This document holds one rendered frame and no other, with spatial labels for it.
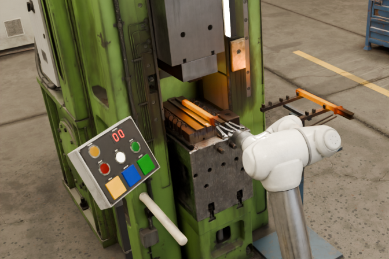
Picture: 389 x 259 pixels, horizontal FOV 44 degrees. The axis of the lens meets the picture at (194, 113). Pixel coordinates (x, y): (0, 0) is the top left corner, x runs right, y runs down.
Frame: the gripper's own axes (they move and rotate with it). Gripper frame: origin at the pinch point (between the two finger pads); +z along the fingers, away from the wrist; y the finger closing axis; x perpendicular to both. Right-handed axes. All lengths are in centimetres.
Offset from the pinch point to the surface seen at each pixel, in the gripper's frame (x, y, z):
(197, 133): -7.7, -7.3, 9.3
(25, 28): -77, 12, 543
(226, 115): -6.4, 13.8, 14.3
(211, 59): 29.9, 4.5, 9.9
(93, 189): -2, -71, -12
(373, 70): -107, 304, 158
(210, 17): 51, 6, 10
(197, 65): 29.0, -3.6, 9.8
